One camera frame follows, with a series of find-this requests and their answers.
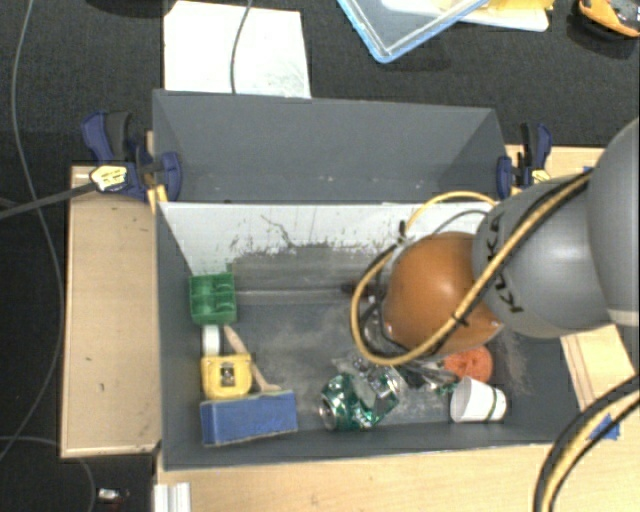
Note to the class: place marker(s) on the pale wooden stick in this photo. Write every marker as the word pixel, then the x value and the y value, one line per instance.
pixel 240 347

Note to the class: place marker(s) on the white paper cup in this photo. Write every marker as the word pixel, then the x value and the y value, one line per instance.
pixel 475 401

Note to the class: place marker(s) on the green toy block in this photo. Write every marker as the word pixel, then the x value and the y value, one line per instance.
pixel 212 299

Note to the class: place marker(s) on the orange sponge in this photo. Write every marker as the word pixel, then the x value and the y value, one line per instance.
pixel 472 362

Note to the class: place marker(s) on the pale wood board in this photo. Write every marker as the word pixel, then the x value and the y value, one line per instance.
pixel 112 310

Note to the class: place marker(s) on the grey metal bin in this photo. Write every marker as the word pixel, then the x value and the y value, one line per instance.
pixel 300 150

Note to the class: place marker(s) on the blue sponge block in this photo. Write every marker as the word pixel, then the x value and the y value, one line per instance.
pixel 247 417

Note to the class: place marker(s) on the crushed green can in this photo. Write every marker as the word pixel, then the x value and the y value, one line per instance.
pixel 350 407

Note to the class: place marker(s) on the yellow tape measure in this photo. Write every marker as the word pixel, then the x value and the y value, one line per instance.
pixel 225 376

